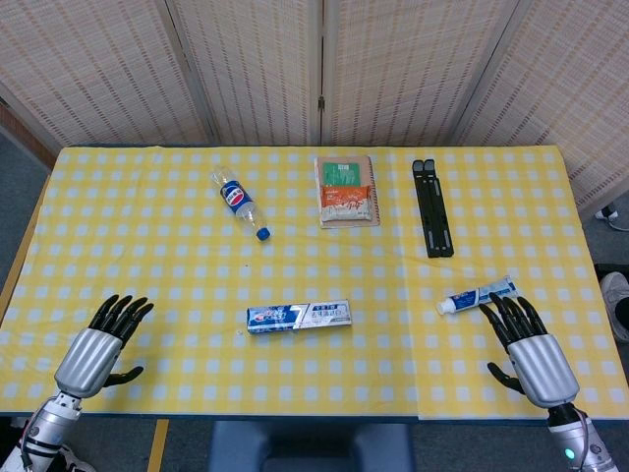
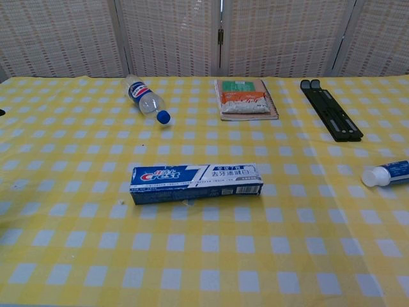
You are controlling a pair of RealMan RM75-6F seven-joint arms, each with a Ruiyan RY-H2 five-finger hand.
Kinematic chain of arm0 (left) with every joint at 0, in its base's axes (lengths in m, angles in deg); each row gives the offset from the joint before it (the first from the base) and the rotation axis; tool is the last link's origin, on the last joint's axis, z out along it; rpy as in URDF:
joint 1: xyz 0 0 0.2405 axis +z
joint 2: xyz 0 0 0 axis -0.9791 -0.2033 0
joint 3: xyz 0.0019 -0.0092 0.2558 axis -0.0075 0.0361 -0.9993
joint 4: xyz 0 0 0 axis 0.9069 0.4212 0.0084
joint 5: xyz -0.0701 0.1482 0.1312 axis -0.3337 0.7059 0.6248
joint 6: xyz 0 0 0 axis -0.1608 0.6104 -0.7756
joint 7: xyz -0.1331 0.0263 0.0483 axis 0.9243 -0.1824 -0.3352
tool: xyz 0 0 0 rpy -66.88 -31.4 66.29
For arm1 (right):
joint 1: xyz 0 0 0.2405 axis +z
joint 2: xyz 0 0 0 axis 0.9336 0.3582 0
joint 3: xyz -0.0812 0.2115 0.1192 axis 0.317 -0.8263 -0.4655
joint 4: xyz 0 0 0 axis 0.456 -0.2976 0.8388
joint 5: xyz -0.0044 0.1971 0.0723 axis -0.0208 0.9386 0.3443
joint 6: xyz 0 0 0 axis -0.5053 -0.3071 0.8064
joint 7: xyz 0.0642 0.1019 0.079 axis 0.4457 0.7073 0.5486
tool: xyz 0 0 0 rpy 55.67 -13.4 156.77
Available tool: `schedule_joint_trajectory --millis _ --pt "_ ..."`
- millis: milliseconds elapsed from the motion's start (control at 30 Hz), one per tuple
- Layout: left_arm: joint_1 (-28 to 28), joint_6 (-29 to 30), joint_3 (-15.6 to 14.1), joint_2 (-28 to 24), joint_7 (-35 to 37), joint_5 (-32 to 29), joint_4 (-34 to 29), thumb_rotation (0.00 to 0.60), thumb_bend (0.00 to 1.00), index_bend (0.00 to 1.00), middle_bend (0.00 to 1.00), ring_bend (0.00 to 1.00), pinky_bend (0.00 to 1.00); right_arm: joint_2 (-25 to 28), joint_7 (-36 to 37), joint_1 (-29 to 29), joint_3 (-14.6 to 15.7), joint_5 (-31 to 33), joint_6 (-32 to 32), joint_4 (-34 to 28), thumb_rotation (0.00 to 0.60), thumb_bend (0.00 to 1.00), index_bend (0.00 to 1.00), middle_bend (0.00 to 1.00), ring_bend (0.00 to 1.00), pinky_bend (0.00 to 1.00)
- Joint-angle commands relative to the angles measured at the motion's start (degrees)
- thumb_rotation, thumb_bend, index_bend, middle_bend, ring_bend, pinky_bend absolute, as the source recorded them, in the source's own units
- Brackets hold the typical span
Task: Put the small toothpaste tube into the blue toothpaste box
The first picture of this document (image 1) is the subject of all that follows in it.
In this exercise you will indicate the woven folding screen panel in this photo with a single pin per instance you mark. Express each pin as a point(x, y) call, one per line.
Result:
point(565, 88)
point(413, 69)
point(98, 69)
point(250, 69)

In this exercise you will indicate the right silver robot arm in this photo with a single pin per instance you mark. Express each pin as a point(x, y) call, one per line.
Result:
point(577, 440)

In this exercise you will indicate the dark grey robot torso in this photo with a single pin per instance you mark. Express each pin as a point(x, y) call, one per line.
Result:
point(309, 447)

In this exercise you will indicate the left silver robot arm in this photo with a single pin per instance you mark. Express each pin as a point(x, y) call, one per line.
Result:
point(44, 428)

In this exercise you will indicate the blue white toothpaste box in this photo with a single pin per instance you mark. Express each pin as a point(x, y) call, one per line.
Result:
point(300, 317)

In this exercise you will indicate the white blue toothpaste tube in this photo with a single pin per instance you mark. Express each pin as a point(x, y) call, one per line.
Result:
point(467, 299)

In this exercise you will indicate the yellow white checked tablecloth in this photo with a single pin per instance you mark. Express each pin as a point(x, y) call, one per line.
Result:
point(314, 275)

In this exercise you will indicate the grey sneaker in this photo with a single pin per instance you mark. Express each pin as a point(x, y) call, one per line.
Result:
point(616, 300)

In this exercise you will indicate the brown spiral notebook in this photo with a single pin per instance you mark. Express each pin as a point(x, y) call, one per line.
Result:
point(344, 169)

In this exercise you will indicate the metal screen hinge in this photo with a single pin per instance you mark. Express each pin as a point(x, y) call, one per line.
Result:
point(322, 102)

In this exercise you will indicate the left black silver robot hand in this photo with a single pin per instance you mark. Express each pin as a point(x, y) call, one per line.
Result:
point(88, 359)

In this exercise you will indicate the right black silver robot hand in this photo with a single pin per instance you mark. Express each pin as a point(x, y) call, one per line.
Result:
point(540, 366)

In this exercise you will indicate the black folding laptop stand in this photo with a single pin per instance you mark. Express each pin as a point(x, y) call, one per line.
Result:
point(432, 211)

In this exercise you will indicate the clear plastic Pepsi bottle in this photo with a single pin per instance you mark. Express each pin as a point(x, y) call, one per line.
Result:
point(238, 196)

